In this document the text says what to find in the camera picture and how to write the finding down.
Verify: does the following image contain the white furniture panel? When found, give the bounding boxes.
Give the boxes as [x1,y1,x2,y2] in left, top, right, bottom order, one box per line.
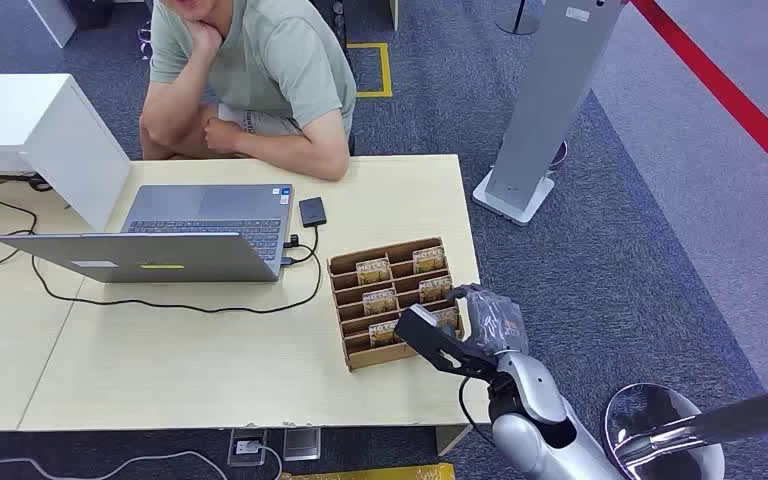
[26,0,80,50]

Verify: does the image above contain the dark round stanchion base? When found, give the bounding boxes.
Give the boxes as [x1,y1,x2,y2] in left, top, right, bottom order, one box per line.
[495,0,544,36]

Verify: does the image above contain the wooden table leg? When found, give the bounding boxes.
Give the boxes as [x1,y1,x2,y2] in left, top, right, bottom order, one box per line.
[434,423,473,458]

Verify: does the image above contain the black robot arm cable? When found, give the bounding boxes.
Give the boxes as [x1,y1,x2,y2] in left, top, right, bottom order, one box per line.
[457,375,499,446]

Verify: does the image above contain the person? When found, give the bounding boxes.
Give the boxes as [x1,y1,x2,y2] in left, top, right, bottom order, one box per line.
[138,0,359,182]

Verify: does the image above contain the person's left hand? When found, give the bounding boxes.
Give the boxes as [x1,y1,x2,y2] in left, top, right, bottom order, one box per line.
[203,117,247,156]

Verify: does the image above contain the black scissors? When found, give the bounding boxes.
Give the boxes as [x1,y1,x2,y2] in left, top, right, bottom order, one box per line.
[0,172,53,193]

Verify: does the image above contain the grey kiosk stand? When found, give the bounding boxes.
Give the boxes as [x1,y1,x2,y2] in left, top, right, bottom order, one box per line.
[471,0,624,227]

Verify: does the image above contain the black external drive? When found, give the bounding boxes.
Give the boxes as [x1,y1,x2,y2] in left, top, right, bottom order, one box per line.
[298,196,328,229]

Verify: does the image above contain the short black drive cable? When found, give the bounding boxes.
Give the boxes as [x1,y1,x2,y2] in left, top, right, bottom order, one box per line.
[281,225,323,268]

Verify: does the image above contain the cardboard card holder box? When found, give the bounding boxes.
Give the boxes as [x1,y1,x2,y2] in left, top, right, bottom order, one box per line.
[327,237,465,372]

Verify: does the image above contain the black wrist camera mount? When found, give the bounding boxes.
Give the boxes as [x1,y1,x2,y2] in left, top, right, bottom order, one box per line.
[393,304,499,384]

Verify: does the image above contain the long black power cable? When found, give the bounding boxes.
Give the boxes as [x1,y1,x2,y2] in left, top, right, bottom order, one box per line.
[0,198,325,315]

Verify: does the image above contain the yellow patterned board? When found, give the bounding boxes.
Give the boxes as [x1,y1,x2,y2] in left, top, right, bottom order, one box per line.
[283,462,457,480]

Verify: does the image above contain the white desk cabinet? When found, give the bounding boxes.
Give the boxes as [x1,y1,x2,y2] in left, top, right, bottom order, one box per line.
[0,72,133,232]

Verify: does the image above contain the grey open laptop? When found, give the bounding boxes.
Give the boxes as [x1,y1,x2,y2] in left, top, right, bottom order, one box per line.
[0,184,295,285]

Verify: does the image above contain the floor socket with plug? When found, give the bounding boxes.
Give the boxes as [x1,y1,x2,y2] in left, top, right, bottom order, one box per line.
[227,428,268,469]

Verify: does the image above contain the person's right hand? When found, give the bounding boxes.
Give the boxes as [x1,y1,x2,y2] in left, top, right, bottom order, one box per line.
[181,15,225,58]

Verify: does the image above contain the metal floor socket box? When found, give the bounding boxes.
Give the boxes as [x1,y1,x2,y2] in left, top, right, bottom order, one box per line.
[282,427,323,463]

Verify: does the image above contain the white floor cable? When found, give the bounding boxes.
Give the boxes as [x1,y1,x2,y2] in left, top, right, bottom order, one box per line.
[0,442,285,480]

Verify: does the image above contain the red barrier belt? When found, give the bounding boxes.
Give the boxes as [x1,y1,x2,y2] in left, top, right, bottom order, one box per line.
[629,0,768,197]

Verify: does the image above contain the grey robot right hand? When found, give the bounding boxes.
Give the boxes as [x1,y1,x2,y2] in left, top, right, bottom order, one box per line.
[446,284,530,363]

